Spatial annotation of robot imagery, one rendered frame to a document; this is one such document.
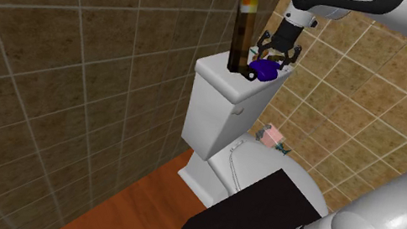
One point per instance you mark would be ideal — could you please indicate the black robot stand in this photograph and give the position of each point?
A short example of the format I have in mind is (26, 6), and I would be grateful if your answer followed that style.
(248, 221)

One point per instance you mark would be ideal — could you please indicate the small teal thing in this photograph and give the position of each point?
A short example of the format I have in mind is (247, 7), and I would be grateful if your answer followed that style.
(284, 149)

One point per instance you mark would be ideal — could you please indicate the small black round thing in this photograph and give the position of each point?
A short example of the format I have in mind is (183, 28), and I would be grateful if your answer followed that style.
(250, 75)

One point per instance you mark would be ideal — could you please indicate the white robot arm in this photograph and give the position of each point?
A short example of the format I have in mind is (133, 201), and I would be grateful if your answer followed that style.
(383, 227)

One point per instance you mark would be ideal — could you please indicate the tall brown block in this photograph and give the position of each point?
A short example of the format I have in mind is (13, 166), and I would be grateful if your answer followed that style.
(242, 33)

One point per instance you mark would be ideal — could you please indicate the dark blue rounded thing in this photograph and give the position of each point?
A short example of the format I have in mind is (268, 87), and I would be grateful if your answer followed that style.
(264, 70)

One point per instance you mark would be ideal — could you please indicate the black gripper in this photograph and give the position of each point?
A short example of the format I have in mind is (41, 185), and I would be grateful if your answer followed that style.
(286, 34)

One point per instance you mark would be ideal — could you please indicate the pink box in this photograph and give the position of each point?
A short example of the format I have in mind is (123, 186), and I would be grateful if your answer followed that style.
(272, 136)

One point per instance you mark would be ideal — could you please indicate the white toilet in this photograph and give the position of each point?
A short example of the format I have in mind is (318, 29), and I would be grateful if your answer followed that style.
(217, 104)

